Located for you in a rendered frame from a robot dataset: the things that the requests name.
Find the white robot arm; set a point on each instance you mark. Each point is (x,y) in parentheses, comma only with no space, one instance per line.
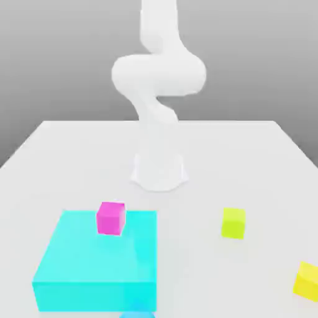
(159,74)

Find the small magenta cube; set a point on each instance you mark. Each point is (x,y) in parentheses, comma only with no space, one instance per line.
(110,219)

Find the small lime green cube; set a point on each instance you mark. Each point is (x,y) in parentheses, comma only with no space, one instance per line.
(233,223)

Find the small light blue cube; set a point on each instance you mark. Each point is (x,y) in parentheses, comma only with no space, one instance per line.
(137,315)

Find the small yellow cube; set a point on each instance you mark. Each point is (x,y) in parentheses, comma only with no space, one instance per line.
(306,282)

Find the large cyan box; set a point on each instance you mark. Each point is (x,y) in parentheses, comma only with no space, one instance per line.
(94,268)

